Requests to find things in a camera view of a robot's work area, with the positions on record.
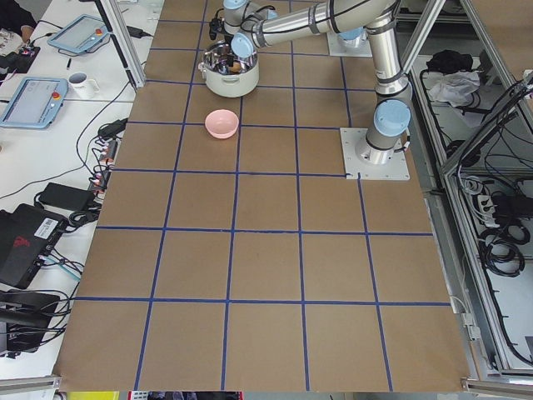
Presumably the brown egg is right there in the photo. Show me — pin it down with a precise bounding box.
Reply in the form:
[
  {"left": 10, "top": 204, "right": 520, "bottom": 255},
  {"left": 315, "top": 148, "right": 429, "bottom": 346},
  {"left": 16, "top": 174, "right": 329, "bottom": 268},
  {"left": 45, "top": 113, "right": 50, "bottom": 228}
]
[{"left": 230, "top": 62, "right": 242, "bottom": 73}]

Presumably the pink bowl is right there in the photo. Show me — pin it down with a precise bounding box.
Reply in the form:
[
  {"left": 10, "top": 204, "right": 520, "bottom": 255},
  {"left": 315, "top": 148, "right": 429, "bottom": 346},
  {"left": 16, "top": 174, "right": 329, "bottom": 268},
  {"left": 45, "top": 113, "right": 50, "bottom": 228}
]
[{"left": 205, "top": 109, "right": 239, "bottom": 139}]

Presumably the black power brick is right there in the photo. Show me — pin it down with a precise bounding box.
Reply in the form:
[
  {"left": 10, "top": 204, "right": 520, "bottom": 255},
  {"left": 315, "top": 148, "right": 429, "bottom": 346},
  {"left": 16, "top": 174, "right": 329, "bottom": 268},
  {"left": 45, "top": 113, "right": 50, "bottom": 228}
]
[{"left": 34, "top": 182, "right": 95, "bottom": 211}]

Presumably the blue teach pendant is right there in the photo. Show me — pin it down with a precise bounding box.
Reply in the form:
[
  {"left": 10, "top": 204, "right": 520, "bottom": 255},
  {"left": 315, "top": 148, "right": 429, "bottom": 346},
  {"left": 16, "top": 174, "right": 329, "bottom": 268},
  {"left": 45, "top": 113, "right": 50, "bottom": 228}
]
[
  {"left": 47, "top": 14, "right": 110, "bottom": 57},
  {"left": 1, "top": 77, "right": 69, "bottom": 129}
]

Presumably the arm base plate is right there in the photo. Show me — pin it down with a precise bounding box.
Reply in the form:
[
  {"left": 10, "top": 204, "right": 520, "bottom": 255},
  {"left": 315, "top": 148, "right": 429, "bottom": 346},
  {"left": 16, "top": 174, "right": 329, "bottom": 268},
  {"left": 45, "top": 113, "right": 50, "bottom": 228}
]
[
  {"left": 340, "top": 127, "right": 411, "bottom": 181},
  {"left": 327, "top": 32, "right": 372, "bottom": 58}
]

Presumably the pale green electric pot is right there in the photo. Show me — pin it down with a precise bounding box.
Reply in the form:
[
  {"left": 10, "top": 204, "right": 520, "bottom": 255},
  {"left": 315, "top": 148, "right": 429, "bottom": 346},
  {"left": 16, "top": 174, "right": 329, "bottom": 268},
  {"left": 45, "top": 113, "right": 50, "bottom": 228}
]
[{"left": 197, "top": 41, "right": 259, "bottom": 98}]

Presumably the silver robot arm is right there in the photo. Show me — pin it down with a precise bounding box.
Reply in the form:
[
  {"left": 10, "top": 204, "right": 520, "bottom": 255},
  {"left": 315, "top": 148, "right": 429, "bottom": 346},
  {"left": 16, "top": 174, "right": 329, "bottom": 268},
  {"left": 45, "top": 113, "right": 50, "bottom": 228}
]
[{"left": 209, "top": 0, "right": 411, "bottom": 160}]

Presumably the white mug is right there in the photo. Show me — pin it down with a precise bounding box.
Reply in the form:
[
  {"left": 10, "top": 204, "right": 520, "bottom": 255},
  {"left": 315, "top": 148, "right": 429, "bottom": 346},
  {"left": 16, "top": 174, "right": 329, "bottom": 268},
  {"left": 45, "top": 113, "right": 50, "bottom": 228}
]
[{"left": 68, "top": 72, "right": 100, "bottom": 100}]

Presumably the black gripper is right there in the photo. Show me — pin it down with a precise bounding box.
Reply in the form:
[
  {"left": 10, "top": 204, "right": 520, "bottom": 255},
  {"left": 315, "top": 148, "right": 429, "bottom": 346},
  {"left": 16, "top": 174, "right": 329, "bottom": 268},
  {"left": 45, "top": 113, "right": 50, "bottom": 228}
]
[{"left": 209, "top": 17, "right": 227, "bottom": 40}]

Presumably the black power adapter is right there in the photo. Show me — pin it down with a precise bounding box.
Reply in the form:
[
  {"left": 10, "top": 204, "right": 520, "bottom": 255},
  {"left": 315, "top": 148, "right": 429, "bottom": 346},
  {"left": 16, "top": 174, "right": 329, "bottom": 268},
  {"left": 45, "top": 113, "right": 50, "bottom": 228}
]
[{"left": 97, "top": 117, "right": 128, "bottom": 139}]

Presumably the aluminium frame post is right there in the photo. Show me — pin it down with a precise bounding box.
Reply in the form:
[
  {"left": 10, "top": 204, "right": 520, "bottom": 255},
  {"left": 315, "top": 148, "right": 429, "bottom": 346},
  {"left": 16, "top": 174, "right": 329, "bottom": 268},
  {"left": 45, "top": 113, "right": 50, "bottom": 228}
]
[{"left": 94, "top": 0, "right": 146, "bottom": 90}]

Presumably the black computer box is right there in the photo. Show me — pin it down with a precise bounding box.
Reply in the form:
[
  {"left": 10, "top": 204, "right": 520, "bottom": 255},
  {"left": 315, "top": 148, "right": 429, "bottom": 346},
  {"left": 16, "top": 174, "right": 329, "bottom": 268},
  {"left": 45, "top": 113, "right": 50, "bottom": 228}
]
[{"left": 1, "top": 203, "right": 68, "bottom": 289}]

